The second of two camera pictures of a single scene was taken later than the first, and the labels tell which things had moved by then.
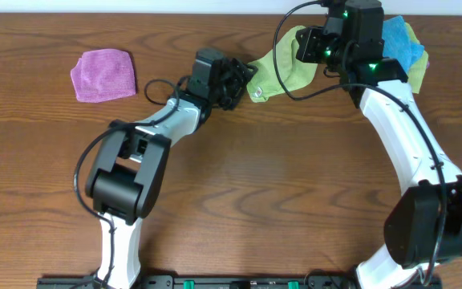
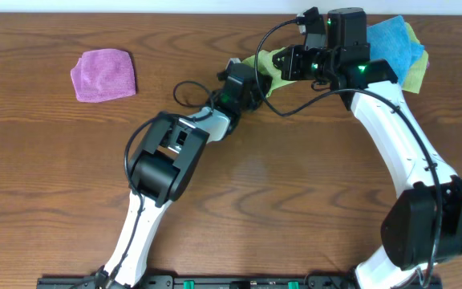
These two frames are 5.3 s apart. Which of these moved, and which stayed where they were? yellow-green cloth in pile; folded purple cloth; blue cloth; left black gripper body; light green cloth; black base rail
Moved: left black gripper body; light green cloth
Stayed: yellow-green cloth in pile; black base rail; blue cloth; folded purple cloth
